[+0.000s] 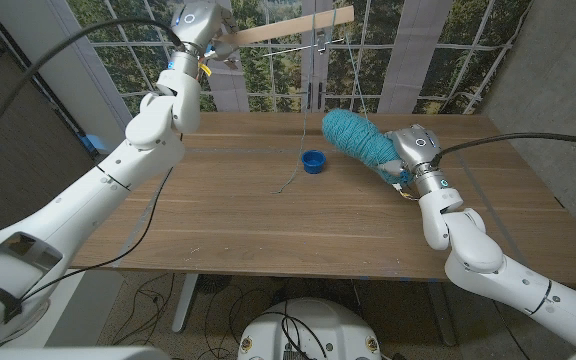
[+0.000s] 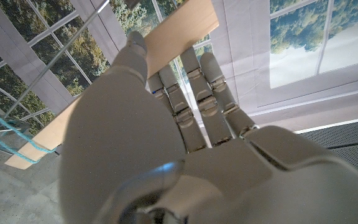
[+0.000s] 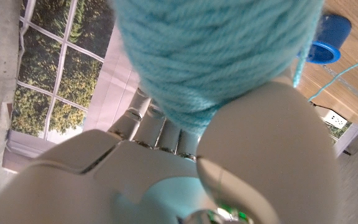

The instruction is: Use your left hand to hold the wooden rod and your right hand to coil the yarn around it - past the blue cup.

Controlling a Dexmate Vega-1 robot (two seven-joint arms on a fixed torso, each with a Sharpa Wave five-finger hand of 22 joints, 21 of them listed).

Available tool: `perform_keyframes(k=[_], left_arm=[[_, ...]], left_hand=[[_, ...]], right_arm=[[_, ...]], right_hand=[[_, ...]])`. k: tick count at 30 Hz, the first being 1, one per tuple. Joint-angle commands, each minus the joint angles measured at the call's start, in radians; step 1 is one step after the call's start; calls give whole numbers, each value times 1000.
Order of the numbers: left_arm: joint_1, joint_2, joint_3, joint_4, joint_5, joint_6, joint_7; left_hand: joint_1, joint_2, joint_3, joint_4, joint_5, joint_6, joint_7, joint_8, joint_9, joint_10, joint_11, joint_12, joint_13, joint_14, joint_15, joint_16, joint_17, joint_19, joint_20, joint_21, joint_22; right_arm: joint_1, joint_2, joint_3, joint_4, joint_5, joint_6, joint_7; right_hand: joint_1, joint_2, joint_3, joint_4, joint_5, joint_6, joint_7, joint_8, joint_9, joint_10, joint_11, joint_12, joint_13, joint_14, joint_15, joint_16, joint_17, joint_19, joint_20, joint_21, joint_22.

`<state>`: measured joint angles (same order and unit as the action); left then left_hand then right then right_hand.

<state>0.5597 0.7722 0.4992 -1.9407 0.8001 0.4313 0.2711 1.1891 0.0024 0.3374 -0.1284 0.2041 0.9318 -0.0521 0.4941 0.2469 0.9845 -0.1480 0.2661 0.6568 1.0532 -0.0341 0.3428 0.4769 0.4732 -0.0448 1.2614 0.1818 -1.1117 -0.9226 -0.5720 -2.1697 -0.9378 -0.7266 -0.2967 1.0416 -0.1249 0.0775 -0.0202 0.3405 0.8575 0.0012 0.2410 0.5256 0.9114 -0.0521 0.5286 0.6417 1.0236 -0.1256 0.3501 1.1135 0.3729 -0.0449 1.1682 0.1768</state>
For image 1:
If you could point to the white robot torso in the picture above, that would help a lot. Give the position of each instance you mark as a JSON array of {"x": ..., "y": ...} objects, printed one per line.
[{"x": 313, "y": 330}]

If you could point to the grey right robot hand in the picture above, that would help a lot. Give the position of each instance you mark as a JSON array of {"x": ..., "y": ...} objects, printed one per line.
[{"x": 415, "y": 147}]

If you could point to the printed window forest backdrop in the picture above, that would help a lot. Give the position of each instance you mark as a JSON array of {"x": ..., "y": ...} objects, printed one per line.
[{"x": 418, "y": 50}]

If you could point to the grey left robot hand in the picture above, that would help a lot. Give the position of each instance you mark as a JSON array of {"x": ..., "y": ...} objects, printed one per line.
[{"x": 200, "y": 22}]

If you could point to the grey table leg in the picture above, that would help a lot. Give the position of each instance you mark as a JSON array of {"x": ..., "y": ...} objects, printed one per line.
[{"x": 442, "y": 315}]

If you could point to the white table leg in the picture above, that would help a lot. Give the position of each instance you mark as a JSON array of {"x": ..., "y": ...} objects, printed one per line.
[{"x": 186, "y": 300}]

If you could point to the wooden rod with metal clips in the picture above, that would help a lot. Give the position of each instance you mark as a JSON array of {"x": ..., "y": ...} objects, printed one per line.
[{"x": 293, "y": 27}]

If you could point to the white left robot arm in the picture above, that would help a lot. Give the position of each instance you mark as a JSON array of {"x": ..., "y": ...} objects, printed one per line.
[{"x": 83, "y": 210}]

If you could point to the teal yarn skein with strand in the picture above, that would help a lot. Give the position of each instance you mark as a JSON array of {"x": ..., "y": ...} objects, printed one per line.
[{"x": 358, "y": 135}]

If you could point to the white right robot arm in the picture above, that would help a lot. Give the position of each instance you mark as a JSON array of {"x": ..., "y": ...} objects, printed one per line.
[{"x": 483, "y": 260}]

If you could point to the blue plastic cup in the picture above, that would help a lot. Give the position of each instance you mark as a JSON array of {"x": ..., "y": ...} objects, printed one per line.
[{"x": 313, "y": 160}]

